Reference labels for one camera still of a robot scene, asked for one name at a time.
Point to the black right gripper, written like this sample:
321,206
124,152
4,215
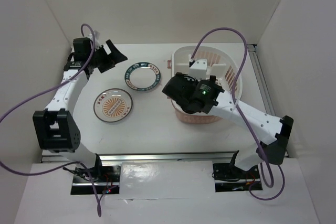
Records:
186,78

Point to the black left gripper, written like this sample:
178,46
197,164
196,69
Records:
114,57

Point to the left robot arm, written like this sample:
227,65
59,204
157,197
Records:
55,126

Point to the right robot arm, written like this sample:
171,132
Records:
272,132

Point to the white and pink dish rack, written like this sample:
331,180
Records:
219,64

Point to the green rimmed white plate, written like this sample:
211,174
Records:
142,76

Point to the plate with orange sunburst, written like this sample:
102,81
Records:
112,105

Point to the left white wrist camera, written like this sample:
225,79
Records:
94,36

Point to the aluminium rail front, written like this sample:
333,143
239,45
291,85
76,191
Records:
213,156

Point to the aluminium rail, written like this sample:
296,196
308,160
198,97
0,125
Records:
260,79
213,156

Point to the aluminium rail right side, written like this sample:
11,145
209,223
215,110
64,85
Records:
260,79

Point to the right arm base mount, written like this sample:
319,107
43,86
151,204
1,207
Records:
230,179

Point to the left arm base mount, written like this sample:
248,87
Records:
108,181

